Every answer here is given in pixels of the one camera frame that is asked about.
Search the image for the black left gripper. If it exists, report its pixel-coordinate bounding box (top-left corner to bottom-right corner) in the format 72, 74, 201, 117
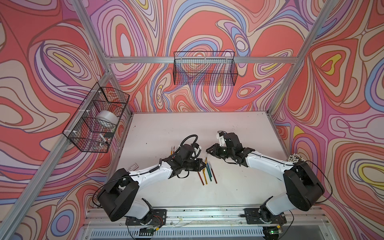
181, 158, 208, 172

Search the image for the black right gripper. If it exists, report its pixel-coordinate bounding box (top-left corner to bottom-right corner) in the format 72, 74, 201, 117
205, 143, 234, 159

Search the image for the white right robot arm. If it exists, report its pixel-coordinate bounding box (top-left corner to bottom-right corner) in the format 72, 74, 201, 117
206, 131, 325, 219

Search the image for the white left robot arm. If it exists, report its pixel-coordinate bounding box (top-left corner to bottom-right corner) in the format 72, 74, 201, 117
97, 143, 206, 224

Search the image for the clear cup of craft knives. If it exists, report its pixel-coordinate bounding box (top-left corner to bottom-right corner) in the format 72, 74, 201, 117
288, 154, 305, 164

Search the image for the red capped knife right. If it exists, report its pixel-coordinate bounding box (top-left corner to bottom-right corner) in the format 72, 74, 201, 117
209, 162, 218, 184

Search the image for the red capped knife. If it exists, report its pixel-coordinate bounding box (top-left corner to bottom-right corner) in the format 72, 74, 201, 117
209, 162, 218, 184
197, 172, 205, 186

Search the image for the green capped knife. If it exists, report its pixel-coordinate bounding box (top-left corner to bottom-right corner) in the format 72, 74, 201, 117
206, 163, 212, 182

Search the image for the red capped knife left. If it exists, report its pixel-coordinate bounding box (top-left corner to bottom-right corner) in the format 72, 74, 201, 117
197, 172, 205, 186

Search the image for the small white red card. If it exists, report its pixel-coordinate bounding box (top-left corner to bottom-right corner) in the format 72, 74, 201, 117
127, 163, 139, 172

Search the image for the white tape roll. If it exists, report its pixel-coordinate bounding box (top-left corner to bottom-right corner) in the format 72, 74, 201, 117
96, 110, 119, 128

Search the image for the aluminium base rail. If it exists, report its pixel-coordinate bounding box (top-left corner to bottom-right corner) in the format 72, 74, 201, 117
78, 206, 295, 240

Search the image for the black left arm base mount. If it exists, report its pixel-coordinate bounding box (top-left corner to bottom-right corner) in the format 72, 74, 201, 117
125, 198, 167, 228

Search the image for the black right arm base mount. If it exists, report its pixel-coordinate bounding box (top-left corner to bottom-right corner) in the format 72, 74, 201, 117
239, 197, 287, 226

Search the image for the black wire basket back wall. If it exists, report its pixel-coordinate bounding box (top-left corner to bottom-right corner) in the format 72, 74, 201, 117
173, 50, 239, 86

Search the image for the black wire basket wall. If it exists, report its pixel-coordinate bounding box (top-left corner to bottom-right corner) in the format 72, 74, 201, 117
173, 50, 239, 86
63, 83, 130, 153

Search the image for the black wire basket left wall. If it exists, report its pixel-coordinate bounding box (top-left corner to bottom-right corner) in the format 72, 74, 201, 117
63, 83, 130, 153

